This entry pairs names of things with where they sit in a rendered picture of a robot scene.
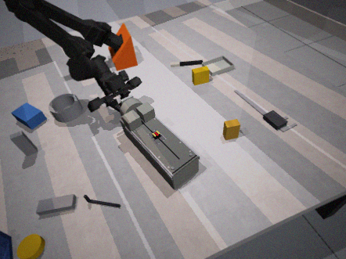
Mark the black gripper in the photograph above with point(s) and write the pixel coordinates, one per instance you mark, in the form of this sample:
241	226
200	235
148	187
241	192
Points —
108	99

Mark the grey hollow cylinder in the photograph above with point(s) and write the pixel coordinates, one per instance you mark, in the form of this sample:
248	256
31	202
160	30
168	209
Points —
62	101

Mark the yellow round disc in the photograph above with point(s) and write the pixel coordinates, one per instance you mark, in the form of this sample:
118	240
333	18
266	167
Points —
30	247

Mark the blue rectangular block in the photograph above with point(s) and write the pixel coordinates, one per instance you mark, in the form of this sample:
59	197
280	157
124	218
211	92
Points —
29	115

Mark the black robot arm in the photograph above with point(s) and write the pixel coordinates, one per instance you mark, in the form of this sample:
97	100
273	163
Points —
80	50

